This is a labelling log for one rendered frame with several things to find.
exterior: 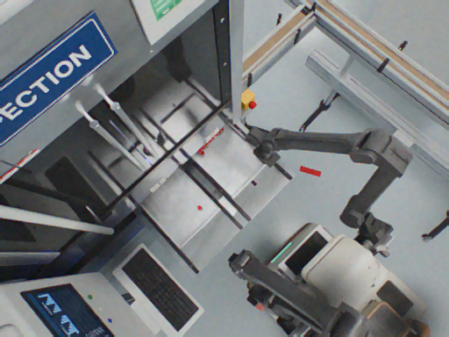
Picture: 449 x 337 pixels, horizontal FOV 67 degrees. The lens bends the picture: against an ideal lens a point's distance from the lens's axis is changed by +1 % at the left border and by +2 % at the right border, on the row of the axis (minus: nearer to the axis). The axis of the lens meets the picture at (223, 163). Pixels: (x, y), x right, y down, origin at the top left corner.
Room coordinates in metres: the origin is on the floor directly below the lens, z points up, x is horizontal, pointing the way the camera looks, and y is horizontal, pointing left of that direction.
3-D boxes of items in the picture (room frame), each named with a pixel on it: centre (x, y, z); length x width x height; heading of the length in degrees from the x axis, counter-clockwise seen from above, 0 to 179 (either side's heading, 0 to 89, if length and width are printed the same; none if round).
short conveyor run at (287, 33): (1.01, -0.30, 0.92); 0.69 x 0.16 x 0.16; 126
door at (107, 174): (0.25, 0.47, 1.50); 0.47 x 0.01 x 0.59; 126
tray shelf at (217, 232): (0.32, 0.08, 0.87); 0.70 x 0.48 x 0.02; 126
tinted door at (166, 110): (0.51, 0.11, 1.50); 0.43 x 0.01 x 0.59; 126
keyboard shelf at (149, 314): (-0.14, 0.43, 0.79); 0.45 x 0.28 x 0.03; 38
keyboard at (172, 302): (-0.10, 0.38, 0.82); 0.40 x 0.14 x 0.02; 38
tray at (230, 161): (0.48, -0.02, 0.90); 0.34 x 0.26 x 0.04; 37
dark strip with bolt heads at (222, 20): (0.62, -0.05, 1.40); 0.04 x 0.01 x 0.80; 126
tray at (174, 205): (0.28, 0.25, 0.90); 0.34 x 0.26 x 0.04; 36
